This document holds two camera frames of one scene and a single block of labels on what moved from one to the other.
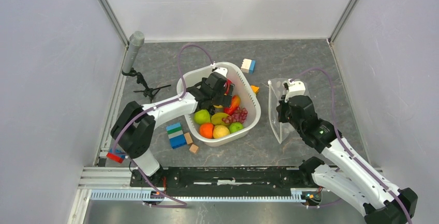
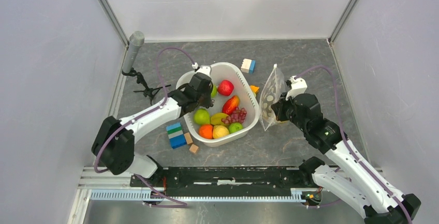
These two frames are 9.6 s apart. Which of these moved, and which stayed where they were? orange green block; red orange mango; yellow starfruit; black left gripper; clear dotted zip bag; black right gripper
Moved: clear dotted zip bag; black left gripper
Stayed: red orange mango; orange green block; black right gripper; yellow starfruit
